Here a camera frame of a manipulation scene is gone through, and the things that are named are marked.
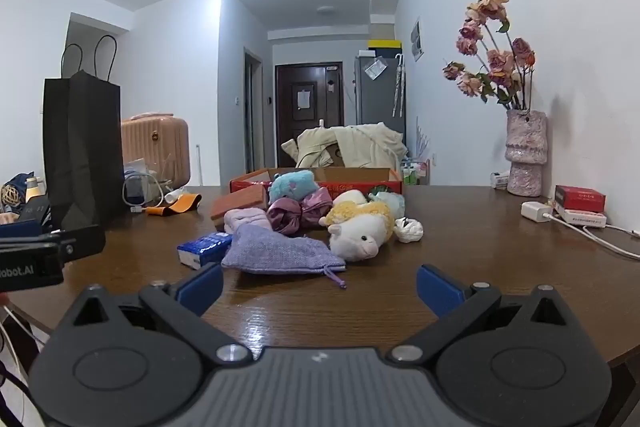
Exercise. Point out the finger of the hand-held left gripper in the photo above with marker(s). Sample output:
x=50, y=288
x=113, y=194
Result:
x=82, y=242
x=20, y=227

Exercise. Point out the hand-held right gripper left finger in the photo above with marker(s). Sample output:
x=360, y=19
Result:
x=202, y=289

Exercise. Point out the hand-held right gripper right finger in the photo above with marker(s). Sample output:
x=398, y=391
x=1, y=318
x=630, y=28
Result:
x=440, y=292

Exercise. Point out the blue tissue packet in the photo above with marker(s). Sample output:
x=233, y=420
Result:
x=202, y=247

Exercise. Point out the white cloth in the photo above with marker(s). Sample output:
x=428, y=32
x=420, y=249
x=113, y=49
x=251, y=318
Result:
x=410, y=229

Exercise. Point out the pink towel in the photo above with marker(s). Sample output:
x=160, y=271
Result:
x=245, y=219

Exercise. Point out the reddish brown box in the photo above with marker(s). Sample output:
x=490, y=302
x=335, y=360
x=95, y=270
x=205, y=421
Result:
x=240, y=202

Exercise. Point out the pale green soft toy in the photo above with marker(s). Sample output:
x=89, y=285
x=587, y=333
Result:
x=392, y=203

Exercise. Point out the white yellow sheep plush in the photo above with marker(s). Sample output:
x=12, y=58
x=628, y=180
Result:
x=357, y=232

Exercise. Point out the purple satin scrunchie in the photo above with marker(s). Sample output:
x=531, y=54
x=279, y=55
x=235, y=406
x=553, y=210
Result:
x=295, y=212

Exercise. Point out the cream soft toy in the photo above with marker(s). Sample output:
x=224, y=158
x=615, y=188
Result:
x=350, y=197

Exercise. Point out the teal plush toy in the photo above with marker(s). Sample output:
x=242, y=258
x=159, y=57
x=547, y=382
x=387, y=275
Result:
x=292, y=184

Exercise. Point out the red cardboard box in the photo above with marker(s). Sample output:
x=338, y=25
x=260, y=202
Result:
x=350, y=177

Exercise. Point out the dark blue bag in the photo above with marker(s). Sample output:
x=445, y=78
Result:
x=12, y=192

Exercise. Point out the beige bottle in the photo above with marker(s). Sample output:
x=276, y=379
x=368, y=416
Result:
x=34, y=189

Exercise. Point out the glass jar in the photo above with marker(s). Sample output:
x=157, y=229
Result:
x=140, y=177

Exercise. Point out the black paper bag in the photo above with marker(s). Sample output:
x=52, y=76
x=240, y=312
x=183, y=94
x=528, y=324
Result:
x=82, y=147

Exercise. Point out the small white bottle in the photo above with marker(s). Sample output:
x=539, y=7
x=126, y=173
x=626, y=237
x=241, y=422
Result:
x=172, y=196

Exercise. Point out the pink suitcase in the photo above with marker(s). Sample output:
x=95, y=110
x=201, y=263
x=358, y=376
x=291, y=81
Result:
x=160, y=147

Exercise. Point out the rack with bottles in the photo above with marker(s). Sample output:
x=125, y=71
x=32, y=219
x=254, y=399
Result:
x=412, y=172

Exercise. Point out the white charger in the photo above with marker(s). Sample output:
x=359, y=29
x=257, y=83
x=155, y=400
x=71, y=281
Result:
x=535, y=210

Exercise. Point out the small white box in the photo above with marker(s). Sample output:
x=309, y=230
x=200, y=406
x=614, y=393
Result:
x=500, y=180

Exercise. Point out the pink textured vase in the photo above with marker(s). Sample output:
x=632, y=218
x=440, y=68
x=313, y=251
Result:
x=525, y=157

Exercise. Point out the beige coat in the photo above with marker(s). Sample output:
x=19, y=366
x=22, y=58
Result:
x=370, y=147

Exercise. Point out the brown chair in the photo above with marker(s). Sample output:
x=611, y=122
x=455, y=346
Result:
x=332, y=156

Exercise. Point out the side room door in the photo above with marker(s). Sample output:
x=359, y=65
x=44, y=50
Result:
x=252, y=117

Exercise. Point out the grey fridge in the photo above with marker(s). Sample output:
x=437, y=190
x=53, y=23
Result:
x=380, y=107

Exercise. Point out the dark brown door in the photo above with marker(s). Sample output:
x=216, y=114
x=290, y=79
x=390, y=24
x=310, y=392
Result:
x=322, y=122

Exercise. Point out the white hanging umbrellas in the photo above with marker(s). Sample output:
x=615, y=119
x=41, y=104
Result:
x=398, y=87

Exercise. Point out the dried pink flowers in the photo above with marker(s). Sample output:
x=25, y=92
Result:
x=500, y=62

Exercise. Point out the yellow black box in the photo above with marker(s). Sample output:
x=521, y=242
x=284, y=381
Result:
x=385, y=47

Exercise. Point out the wall poster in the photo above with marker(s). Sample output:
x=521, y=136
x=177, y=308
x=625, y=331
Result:
x=416, y=39

